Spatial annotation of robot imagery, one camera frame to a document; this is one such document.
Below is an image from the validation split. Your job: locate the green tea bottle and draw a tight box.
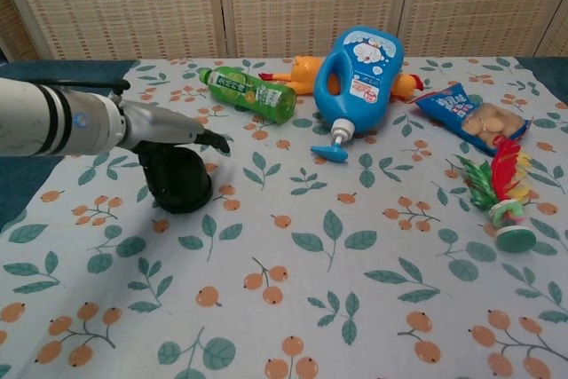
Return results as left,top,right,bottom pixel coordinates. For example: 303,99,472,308
198,66,297,125

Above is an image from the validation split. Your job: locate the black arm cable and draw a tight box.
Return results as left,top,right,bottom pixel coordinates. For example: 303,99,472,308
33,78,131,92

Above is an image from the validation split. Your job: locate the floral tablecloth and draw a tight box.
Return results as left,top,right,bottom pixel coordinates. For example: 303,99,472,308
0,57,568,379

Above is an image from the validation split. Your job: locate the blue pump detergent bottle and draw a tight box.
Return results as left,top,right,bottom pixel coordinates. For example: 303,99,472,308
310,28,405,166

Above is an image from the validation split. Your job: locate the yellow rubber chicken toy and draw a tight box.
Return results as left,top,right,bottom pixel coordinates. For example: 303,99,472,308
258,54,425,100

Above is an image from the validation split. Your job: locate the bamboo folding screen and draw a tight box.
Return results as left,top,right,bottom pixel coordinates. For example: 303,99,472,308
0,0,568,63

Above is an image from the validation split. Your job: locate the colourful feather shuttlecock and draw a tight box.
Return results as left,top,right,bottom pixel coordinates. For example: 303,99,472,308
456,137,538,254

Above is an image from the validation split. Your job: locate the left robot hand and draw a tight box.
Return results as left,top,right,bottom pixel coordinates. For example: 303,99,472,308
115,99,232,156

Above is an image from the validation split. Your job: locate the black dice cup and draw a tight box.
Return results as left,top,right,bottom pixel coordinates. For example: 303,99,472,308
138,141,213,215

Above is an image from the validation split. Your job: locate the blue snack bag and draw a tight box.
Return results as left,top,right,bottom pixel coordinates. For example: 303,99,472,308
414,84,533,157

